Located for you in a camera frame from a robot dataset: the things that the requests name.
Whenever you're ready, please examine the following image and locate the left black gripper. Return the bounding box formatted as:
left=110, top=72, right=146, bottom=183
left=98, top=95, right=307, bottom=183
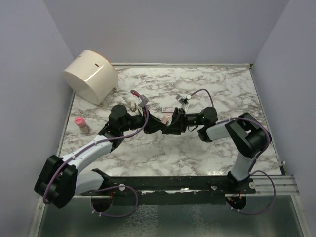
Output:
left=120, top=106, right=167, bottom=134

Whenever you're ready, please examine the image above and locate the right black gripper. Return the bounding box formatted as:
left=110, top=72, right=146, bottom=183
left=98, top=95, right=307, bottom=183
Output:
left=161, top=108, right=205, bottom=135

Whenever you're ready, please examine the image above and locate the beige stapler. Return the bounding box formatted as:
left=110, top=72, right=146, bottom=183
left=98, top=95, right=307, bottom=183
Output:
left=130, top=100, right=136, bottom=112

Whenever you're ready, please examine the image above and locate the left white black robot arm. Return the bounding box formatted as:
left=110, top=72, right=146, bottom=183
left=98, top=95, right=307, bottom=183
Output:
left=34, top=105, right=166, bottom=208

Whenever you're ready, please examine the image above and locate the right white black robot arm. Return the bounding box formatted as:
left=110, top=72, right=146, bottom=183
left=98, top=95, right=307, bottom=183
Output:
left=162, top=107, right=272, bottom=193

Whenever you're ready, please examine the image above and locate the red white staple box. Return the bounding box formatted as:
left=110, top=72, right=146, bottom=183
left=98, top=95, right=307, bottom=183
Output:
left=161, top=107, right=175, bottom=114

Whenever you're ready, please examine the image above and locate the pink capped bottle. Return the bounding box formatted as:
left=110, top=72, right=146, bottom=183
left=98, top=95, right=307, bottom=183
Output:
left=74, top=117, right=90, bottom=134

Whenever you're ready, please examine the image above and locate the cream round bread box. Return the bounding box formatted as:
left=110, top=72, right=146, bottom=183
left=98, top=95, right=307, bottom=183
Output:
left=62, top=50, right=119, bottom=105

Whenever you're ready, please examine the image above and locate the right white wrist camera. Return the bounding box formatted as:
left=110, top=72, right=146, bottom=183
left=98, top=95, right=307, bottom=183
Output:
left=176, top=94, right=192, bottom=112

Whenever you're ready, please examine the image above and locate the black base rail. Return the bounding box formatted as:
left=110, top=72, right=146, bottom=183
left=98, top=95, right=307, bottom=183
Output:
left=78, top=169, right=255, bottom=209

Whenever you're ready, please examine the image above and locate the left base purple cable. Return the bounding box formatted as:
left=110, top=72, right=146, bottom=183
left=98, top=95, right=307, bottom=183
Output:
left=90, top=185, right=139, bottom=218

